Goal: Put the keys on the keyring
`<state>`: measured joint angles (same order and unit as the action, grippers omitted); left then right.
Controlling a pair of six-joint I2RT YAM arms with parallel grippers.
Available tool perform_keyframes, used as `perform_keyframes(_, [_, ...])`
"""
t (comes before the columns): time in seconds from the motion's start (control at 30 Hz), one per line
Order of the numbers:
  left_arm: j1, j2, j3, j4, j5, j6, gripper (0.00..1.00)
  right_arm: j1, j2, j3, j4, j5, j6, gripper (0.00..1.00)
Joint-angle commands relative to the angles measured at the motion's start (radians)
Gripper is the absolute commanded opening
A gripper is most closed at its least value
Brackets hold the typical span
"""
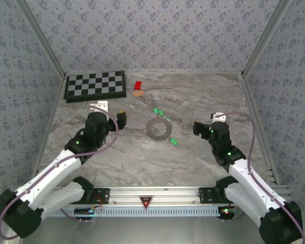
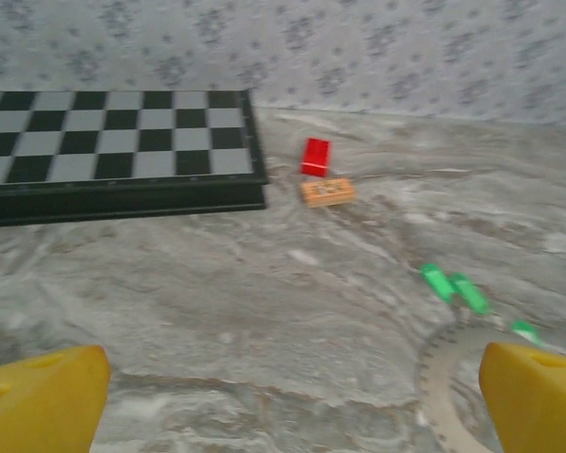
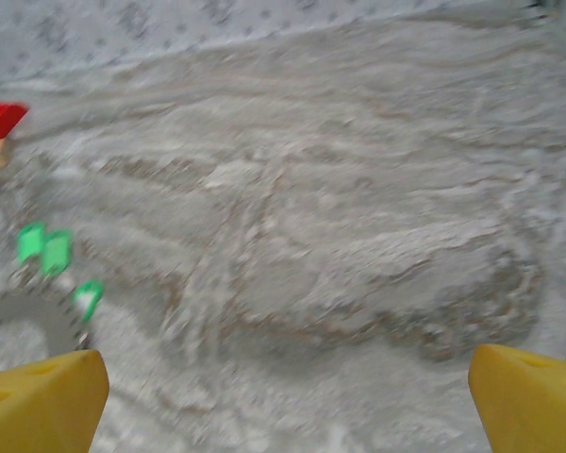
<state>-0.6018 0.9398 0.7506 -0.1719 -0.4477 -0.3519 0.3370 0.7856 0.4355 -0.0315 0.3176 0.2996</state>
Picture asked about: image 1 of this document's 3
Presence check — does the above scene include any black and grey chessboard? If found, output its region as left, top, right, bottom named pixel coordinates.
left=63, top=70, right=127, bottom=104

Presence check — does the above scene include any right circuit board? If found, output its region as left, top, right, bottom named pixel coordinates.
left=218, top=206, right=238, bottom=219

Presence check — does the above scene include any circuit board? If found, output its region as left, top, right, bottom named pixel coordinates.
left=74, top=207, right=102, bottom=217
left=218, top=206, right=238, bottom=219

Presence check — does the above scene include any red triangle warning label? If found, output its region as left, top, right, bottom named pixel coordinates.
left=139, top=195, right=153, bottom=209

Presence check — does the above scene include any left circuit board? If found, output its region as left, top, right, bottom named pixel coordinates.
left=74, top=207, right=102, bottom=217

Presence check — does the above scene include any grey metal front shelf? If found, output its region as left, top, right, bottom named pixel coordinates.
left=17, top=216, right=270, bottom=244

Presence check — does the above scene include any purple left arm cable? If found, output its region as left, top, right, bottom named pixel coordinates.
left=0, top=106, right=119, bottom=241

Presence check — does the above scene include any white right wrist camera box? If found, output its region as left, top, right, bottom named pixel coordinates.
left=209, top=111, right=226, bottom=122

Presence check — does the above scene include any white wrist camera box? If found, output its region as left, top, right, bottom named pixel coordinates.
left=209, top=111, right=226, bottom=122
left=89, top=101, right=109, bottom=113

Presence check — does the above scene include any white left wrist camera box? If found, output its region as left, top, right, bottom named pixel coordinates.
left=89, top=101, right=109, bottom=113

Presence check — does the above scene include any aluminium right table edge rail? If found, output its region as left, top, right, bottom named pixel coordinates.
left=239, top=72, right=294, bottom=204

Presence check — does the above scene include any aluminium table edge rail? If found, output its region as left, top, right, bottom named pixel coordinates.
left=239, top=72, right=294, bottom=204
left=5, top=73, right=68, bottom=244

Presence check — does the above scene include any aluminium left table edge rail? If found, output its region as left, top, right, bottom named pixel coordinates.
left=5, top=73, right=68, bottom=244

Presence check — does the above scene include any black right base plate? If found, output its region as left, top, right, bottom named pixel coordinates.
left=198, top=187, right=234, bottom=205

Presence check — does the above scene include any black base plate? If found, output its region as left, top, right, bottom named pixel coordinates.
left=198, top=187, right=234, bottom=205
left=63, top=187, right=110, bottom=205

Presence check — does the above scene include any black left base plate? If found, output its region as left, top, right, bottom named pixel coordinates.
left=63, top=187, right=110, bottom=205

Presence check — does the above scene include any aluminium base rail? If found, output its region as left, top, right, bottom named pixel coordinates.
left=93, top=186, right=201, bottom=206

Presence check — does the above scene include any white slotted cable duct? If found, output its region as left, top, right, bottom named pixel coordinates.
left=40, top=205, right=228, bottom=218

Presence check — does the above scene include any aluminium left corner post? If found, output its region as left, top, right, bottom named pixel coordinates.
left=15, top=0, right=67, bottom=77

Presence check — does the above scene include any aluminium corner post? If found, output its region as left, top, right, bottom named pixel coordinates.
left=15, top=0, right=67, bottom=77
left=240, top=0, right=293, bottom=77

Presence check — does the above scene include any aluminium right corner post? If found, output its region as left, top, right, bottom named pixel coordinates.
left=240, top=0, right=293, bottom=77

